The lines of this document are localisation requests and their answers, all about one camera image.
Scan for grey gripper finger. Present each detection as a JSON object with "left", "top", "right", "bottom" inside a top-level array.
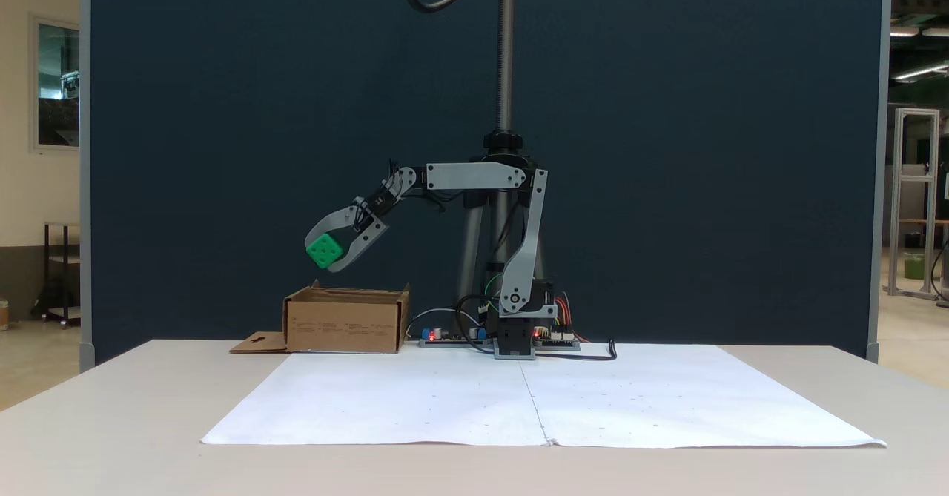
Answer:
[
  {"left": 305, "top": 198, "right": 368, "bottom": 250},
  {"left": 329, "top": 217, "right": 389, "bottom": 274}
]

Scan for green dice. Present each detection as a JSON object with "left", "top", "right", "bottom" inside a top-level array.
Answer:
[{"left": 306, "top": 233, "right": 345, "bottom": 270}]

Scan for open brown cardboard box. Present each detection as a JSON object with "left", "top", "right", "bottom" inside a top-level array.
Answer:
[{"left": 230, "top": 280, "right": 411, "bottom": 354}]

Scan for blue circuit board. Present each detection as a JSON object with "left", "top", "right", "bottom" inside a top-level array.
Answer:
[{"left": 419, "top": 325, "right": 495, "bottom": 349}]

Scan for dark blue partition panel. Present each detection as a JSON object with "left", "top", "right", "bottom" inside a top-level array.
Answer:
[{"left": 80, "top": 0, "right": 891, "bottom": 365}]

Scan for white paper sheet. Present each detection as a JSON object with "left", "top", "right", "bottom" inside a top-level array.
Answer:
[
  {"left": 202, "top": 351, "right": 550, "bottom": 446},
  {"left": 519, "top": 344, "right": 887, "bottom": 449}
]

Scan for black and silver tripod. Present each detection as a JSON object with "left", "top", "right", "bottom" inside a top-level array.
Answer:
[{"left": 417, "top": 0, "right": 546, "bottom": 337}]

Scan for green circuit board, red LED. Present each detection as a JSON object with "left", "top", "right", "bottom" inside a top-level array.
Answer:
[{"left": 534, "top": 327, "right": 581, "bottom": 351}]

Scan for black shelf cart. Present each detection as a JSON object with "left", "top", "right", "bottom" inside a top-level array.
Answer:
[{"left": 31, "top": 222, "right": 81, "bottom": 329}]

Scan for short black wire bundle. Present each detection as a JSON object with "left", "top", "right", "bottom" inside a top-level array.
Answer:
[{"left": 354, "top": 159, "right": 403, "bottom": 231}]

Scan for thin grey board cable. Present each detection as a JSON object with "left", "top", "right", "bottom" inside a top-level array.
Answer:
[{"left": 406, "top": 308, "right": 460, "bottom": 343}]

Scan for coloured jumper wires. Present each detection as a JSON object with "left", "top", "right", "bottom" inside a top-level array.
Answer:
[{"left": 485, "top": 272, "right": 577, "bottom": 335}]

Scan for black cable with white plug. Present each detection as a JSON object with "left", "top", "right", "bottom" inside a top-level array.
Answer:
[{"left": 454, "top": 294, "right": 618, "bottom": 363}]

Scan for framed wall window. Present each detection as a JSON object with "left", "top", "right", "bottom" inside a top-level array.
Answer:
[{"left": 30, "top": 14, "right": 81, "bottom": 154}]

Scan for aluminium profile frame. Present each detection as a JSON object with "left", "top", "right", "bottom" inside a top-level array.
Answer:
[{"left": 886, "top": 108, "right": 942, "bottom": 301}]

